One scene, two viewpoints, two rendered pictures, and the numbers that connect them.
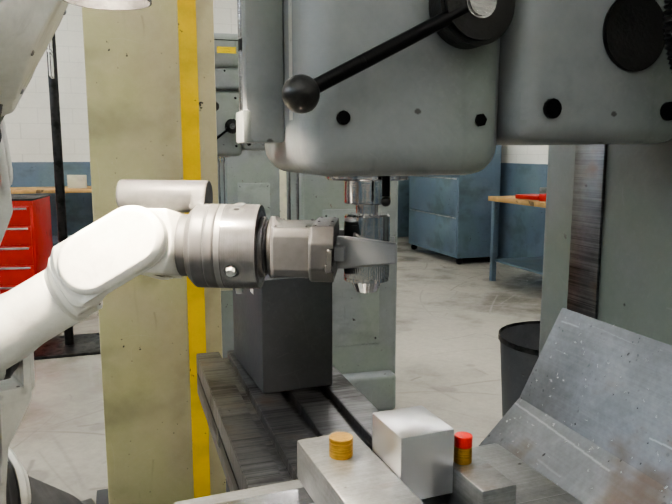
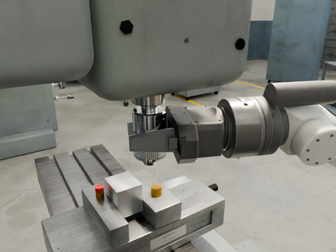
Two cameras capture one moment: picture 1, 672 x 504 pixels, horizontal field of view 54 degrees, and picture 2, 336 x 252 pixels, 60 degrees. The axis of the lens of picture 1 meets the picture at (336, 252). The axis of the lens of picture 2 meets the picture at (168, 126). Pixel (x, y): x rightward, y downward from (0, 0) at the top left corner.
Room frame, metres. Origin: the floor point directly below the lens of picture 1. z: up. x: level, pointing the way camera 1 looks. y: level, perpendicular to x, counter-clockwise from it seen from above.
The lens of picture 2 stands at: (1.06, -0.09, 1.39)
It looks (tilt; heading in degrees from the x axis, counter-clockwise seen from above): 21 degrees down; 167
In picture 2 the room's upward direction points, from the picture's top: straight up
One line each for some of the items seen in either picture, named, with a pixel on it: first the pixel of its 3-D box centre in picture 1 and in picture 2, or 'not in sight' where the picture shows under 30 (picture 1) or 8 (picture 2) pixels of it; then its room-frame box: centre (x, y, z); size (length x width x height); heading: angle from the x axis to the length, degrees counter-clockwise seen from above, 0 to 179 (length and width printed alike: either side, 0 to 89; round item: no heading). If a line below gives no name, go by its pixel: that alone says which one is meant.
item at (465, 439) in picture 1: (463, 448); (99, 192); (0.56, -0.11, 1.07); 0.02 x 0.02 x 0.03
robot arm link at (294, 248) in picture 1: (279, 249); (212, 130); (0.69, 0.06, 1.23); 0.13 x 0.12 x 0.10; 177
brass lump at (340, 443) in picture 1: (341, 445); (156, 190); (0.57, 0.00, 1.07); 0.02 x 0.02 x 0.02
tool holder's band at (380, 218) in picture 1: (366, 218); (149, 112); (0.68, -0.03, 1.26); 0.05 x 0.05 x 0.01
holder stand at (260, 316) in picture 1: (279, 315); not in sight; (1.14, 0.10, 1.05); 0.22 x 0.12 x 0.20; 21
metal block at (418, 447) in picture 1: (411, 451); (123, 194); (0.57, -0.07, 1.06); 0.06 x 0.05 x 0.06; 21
